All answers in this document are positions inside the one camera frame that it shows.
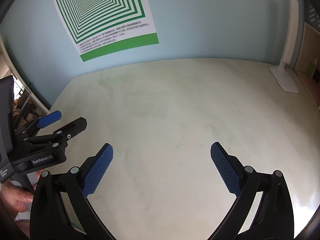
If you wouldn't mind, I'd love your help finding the person's left hand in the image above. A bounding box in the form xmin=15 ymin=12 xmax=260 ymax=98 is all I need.
xmin=1 ymin=180 xmax=34 ymax=217

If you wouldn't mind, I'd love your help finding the white desk lamp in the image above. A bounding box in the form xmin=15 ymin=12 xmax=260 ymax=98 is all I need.
xmin=270 ymin=0 xmax=299 ymax=94

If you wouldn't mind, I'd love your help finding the green striped eye chart poster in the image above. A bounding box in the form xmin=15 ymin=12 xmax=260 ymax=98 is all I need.
xmin=53 ymin=0 xmax=159 ymax=62

